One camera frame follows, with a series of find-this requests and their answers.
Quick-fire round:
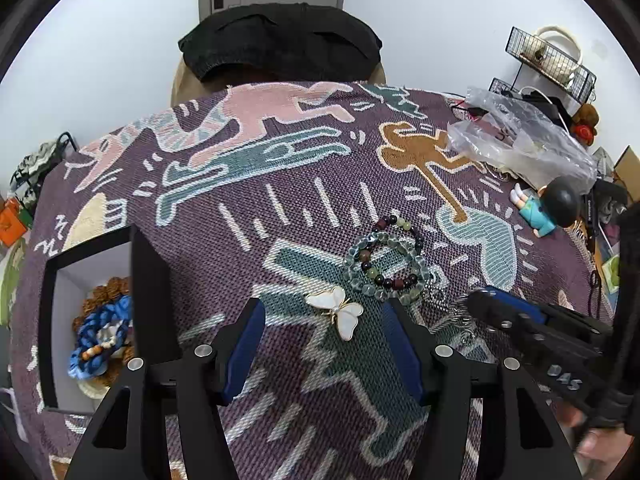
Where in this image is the orange paper bag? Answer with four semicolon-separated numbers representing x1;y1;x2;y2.
0;200;27;247

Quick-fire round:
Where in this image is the silver ring chain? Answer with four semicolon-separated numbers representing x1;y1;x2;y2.
424;271;482;346

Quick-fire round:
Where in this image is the clear green bead bracelet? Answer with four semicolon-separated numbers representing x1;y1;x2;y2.
342;232;434;306

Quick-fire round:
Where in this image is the black-haired toy figurine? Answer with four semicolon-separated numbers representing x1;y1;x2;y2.
510;177;580;238

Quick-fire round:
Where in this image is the clear plastic bag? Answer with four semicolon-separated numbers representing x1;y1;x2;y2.
447;87;597;195

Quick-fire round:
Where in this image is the person's right hand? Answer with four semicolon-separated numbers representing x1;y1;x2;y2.
553;401;634;479

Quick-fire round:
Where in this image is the white tissue paper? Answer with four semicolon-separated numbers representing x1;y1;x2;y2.
70;321;134;401

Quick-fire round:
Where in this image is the dark mixed bead bracelet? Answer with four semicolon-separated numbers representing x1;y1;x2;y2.
358;213;426;291

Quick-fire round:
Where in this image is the brown seed bead bracelet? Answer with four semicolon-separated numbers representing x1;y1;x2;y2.
70;276;136;386

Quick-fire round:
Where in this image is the purple patterned woven blanket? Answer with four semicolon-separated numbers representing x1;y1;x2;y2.
11;84;591;479

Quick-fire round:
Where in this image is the green round floor mat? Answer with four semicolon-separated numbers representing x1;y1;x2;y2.
0;238;26;326

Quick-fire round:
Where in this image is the black shoe rack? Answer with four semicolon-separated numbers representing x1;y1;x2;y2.
9;131;78;214

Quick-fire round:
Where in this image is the white handbag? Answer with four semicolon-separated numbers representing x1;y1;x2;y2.
518;25;582;87

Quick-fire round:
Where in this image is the black wire wall basket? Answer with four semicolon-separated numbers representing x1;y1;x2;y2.
506;25;597;105

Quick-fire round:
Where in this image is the black garment on chair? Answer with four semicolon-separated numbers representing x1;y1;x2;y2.
178;3;382;82

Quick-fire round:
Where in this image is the white butterfly brooch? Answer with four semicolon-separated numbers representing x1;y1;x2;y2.
306;286;363;341

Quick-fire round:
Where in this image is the brown plush toy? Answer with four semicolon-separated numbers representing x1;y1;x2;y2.
570;103;600;146

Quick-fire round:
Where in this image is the black jewelry box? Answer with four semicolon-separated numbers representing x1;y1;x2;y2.
38;226;181;415

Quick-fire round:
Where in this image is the blue braided bracelet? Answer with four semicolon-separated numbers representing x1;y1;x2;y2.
67;294;134;380

